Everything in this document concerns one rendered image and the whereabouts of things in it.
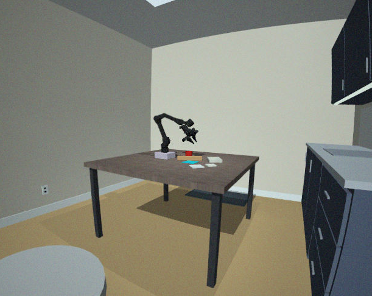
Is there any tan wooden bar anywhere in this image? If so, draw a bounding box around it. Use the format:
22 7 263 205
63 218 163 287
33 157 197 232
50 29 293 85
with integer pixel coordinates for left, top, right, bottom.
177 156 202 161

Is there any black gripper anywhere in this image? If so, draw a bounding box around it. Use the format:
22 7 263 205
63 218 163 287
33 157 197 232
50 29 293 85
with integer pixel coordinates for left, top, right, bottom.
182 129 198 144

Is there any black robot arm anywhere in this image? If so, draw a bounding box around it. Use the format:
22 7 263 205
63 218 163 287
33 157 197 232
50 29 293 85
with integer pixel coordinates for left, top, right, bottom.
154 113 195 153

